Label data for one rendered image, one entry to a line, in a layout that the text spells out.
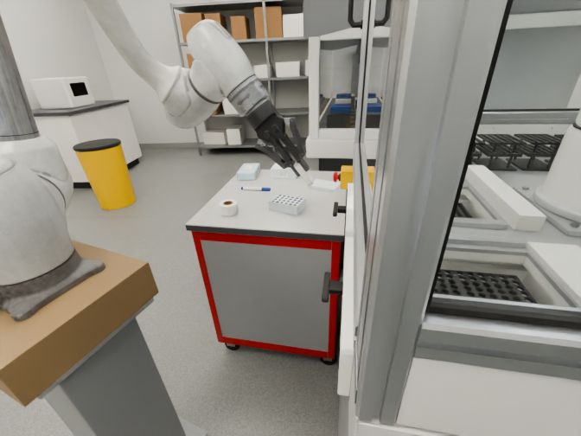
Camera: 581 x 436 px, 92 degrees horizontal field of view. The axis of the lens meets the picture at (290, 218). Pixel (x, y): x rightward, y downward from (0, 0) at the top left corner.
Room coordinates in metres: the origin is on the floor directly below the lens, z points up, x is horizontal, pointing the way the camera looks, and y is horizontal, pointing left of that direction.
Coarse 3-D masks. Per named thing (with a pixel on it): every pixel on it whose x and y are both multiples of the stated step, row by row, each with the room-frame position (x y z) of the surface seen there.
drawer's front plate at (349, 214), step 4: (348, 184) 0.82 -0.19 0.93; (352, 184) 0.82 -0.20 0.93; (348, 188) 0.79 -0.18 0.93; (352, 188) 0.79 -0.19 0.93; (348, 192) 0.76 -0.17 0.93; (352, 192) 0.76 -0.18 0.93; (348, 196) 0.73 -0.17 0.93; (352, 196) 0.73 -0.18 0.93; (348, 200) 0.71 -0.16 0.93; (352, 200) 0.71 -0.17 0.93; (348, 204) 0.68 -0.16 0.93; (352, 204) 0.68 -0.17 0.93; (348, 208) 0.66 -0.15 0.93; (352, 208) 0.65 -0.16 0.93; (348, 212) 0.64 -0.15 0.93; (352, 212) 0.64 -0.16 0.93; (348, 216) 0.61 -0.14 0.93; (352, 216) 0.61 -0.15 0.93; (348, 220) 0.60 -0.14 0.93; (352, 220) 0.60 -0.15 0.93; (348, 224) 0.58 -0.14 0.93; (352, 224) 0.58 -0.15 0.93; (348, 228) 0.56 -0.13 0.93; (352, 228) 0.56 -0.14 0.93; (348, 232) 0.55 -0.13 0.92; (352, 232) 0.55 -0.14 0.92; (348, 236) 0.55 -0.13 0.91; (352, 236) 0.55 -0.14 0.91; (344, 248) 0.57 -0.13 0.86; (344, 252) 0.56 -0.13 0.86
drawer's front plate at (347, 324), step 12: (348, 240) 0.51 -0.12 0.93; (348, 252) 0.47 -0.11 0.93; (348, 264) 0.43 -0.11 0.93; (348, 276) 0.39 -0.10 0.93; (348, 288) 0.36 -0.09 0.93; (348, 300) 0.33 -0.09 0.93; (348, 312) 0.31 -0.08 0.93; (348, 324) 0.29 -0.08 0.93; (348, 336) 0.27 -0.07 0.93; (348, 348) 0.25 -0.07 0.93; (348, 360) 0.24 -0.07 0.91; (348, 372) 0.24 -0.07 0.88; (348, 384) 0.24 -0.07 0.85
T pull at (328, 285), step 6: (324, 276) 0.42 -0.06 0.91; (330, 276) 0.42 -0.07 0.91; (324, 282) 0.40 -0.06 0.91; (330, 282) 0.40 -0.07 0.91; (336, 282) 0.40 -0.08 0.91; (342, 282) 0.40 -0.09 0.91; (324, 288) 0.38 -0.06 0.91; (330, 288) 0.38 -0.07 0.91; (336, 288) 0.38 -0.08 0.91; (342, 288) 0.38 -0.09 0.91; (324, 294) 0.37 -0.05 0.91; (336, 294) 0.38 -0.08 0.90; (324, 300) 0.36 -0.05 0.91
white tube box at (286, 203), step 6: (276, 198) 1.03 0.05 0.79; (282, 198) 1.04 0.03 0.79; (288, 198) 1.02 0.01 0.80; (294, 198) 1.02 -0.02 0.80; (300, 198) 1.02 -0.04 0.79; (270, 204) 1.00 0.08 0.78; (276, 204) 0.99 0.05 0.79; (282, 204) 0.97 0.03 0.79; (288, 204) 0.96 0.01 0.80; (294, 204) 0.97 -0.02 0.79; (300, 204) 0.97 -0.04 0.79; (276, 210) 0.99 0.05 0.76; (282, 210) 0.97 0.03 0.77; (288, 210) 0.96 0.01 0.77; (294, 210) 0.95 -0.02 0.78; (300, 210) 0.97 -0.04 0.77
